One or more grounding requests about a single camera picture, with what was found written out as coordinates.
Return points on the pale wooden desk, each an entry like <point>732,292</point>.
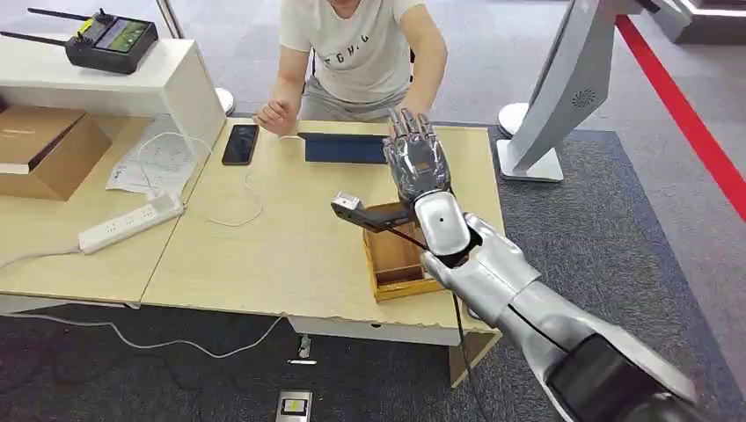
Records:
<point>291,250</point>
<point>58,268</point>

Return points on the dark blue tablet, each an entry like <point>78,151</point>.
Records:
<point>344,150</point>

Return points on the white round stand base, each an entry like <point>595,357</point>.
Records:
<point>510,119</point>
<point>225,100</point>

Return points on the white desk shelf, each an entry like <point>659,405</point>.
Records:
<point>163,87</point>

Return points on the dark platform with light strip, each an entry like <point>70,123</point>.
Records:
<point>711,20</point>

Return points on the small white floor bracket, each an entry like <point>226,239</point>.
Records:
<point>304,346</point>

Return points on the grey kiosk display stand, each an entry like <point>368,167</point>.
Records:
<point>571,81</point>

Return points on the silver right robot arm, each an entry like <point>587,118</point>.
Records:
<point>513,291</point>

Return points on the white power strip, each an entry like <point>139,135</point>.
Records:
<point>128,224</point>

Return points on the person's right hand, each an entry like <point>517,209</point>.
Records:
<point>275,117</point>

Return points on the black remote controller with antennas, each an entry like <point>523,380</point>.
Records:
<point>111,43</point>

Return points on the black smartphone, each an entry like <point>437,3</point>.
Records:
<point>240,144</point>

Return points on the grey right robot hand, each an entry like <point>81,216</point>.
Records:
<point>416,160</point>

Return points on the brown cardboard box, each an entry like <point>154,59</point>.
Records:
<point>46,151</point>

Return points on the person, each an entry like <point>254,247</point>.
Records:
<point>355,52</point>

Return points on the dark grey carpet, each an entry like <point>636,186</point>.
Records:
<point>583,233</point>

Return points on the white paper sheets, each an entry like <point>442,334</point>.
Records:
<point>163,166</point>

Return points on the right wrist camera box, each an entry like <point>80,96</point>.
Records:
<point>361,214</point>

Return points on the wooden card box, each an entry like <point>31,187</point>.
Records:
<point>396,256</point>

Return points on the metal floor socket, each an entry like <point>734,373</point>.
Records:
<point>293,406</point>

